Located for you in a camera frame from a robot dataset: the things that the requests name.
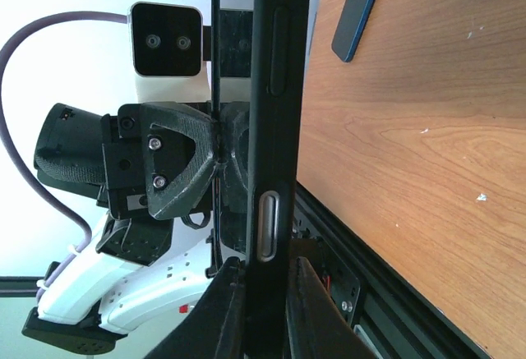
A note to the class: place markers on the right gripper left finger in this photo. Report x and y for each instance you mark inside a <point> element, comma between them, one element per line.
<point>215,327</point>

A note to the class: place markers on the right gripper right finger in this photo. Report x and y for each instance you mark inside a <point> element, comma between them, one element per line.
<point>315,327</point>

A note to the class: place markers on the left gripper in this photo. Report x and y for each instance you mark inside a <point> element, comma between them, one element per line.
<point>159,159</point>

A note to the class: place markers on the black phone case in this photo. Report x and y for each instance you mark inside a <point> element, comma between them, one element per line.
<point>256,288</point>

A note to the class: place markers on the blue-edged phone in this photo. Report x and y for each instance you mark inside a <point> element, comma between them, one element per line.
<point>351,24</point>

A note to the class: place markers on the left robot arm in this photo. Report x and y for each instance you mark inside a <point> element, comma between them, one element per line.
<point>69,157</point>

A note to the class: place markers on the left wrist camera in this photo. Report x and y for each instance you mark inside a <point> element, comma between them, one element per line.
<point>167,52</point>

